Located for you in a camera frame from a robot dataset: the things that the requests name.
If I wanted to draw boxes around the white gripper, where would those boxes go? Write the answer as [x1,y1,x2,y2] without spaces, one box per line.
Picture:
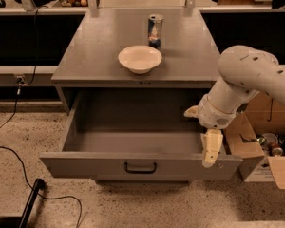
[183,94,236,168]

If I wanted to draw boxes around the grey top drawer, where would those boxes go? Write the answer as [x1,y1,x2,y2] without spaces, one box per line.
[40,88,242,181]

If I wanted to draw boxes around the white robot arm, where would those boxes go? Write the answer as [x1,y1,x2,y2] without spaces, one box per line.
[184,46,285,168]

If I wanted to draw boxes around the open cardboard box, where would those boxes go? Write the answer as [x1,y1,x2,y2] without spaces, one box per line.
[224,93,285,190]

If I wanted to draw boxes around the grey drawer cabinet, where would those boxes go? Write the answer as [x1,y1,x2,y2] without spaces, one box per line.
[50,7,226,185]

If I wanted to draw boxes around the cans in cardboard box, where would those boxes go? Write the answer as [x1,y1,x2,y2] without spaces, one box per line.
[257,133,285,157]

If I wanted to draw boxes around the white bowl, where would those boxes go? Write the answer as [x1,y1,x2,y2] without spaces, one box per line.
[118,46,162,74]

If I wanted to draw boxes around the blue silver drink can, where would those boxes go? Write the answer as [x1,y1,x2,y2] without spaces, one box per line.
[148,14,163,49]

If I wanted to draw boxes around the black stand base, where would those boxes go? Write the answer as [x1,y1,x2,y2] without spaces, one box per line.
[0,179,46,228]

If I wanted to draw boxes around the black floor cable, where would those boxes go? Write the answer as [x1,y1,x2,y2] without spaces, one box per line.
[0,144,84,228]

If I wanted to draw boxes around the black hanging cable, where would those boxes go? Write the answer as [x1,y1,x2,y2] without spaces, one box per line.
[0,5,44,141]

